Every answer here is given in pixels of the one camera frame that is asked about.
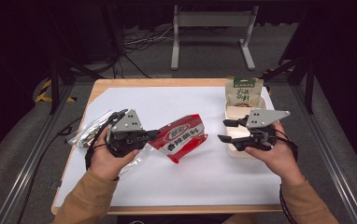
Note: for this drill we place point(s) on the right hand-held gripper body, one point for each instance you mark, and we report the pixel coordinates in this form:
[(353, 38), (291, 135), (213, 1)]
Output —
[(264, 118)]

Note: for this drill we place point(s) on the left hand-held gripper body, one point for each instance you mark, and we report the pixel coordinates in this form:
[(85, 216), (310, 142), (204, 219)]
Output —
[(126, 123)]

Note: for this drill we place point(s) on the person's left hand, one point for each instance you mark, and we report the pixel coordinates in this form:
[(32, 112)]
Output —
[(108, 165)]

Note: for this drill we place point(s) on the person's right hand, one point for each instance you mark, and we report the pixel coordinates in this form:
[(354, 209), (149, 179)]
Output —
[(281, 161)]

